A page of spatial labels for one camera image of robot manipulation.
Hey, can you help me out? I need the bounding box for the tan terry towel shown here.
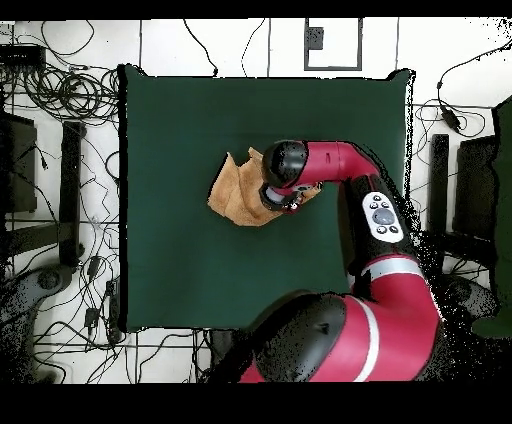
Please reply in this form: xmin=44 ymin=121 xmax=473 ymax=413
xmin=206 ymin=146 xmax=323 ymax=228

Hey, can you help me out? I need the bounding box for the black flat panel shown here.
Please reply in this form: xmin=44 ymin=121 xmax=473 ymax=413
xmin=453 ymin=135 xmax=499 ymax=241
xmin=0 ymin=113 xmax=39 ymax=215

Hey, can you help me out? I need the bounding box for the black flat electronics box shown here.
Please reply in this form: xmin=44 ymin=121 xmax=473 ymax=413
xmin=0 ymin=44 xmax=47 ymax=69

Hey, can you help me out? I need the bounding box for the dark green table cloth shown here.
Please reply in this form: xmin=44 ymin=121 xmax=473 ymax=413
xmin=117 ymin=63 xmax=415 ymax=333

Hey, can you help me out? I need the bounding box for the black floor stand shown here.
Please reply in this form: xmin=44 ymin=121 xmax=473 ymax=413
xmin=3 ymin=120 xmax=87 ymax=268
xmin=425 ymin=133 xmax=497 ymax=275

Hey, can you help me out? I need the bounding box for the black power adapter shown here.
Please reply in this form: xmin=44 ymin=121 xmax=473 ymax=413
xmin=439 ymin=105 xmax=463 ymax=133

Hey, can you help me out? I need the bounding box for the dark green cloth sheet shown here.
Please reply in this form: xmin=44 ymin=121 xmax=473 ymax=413
xmin=471 ymin=95 xmax=512 ymax=339

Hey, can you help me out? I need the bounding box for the grey square frame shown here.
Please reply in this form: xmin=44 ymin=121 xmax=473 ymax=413
xmin=303 ymin=17 xmax=364 ymax=72

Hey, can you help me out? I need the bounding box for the black cable with plug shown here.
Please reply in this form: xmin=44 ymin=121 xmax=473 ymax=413
xmin=182 ymin=18 xmax=220 ymax=77

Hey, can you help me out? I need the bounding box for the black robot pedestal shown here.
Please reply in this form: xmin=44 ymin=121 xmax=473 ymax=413
xmin=209 ymin=329 xmax=249 ymax=383

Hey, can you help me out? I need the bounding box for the dark pedestal leg with knob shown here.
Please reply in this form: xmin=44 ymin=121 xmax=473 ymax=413
xmin=443 ymin=274 xmax=501 ymax=321
xmin=0 ymin=264 xmax=75 ymax=381

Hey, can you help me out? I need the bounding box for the coil of black cables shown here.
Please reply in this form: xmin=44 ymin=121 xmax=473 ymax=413
xmin=21 ymin=65 xmax=121 ymax=121

